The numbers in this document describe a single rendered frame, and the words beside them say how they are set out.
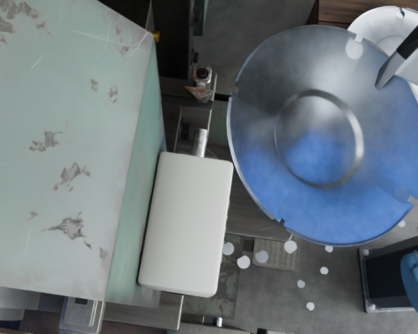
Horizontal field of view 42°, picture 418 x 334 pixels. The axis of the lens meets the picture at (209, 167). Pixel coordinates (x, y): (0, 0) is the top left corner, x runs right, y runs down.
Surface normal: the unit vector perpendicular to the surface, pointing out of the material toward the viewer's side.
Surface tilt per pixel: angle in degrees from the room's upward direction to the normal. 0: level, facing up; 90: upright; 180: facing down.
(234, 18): 0
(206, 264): 0
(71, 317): 0
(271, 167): 55
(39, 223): 45
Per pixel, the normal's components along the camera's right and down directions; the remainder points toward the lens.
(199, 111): 0.04, -0.25
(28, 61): 0.73, -0.07
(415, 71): -0.49, 0.30
